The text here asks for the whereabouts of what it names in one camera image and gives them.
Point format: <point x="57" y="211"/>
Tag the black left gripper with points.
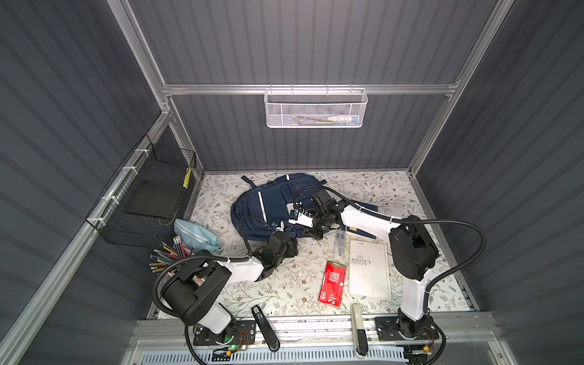
<point x="292" y="248"/>

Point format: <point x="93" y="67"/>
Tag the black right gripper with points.
<point x="311" y="232"/>

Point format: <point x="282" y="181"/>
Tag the navy blue thin notebook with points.
<point x="359" y="232"/>

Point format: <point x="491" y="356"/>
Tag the navy blue student backpack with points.
<point x="268" y="206"/>

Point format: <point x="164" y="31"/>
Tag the white notebook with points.
<point x="369" y="270"/>

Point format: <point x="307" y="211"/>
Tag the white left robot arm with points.
<point x="189" y="288"/>

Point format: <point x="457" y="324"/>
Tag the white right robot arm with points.
<point x="414" y="252"/>

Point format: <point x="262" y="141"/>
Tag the red card pack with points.
<point x="333" y="284"/>

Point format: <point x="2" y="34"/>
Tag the clear plastic pen packet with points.
<point x="339" y="243"/>

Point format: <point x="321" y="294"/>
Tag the light blue pencil pouch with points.
<point x="196" y="237"/>

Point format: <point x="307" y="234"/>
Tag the white glue tube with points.
<point x="344" y="119"/>

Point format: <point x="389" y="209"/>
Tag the white black handheld tool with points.
<point x="359" y="334"/>

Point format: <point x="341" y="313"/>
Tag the black notebook in basket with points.
<point x="154" y="199"/>

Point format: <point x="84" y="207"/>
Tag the white wire mesh basket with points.
<point x="309" y="107"/>

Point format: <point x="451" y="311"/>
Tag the black wire wall basket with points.
<point x="150" y="161"/>

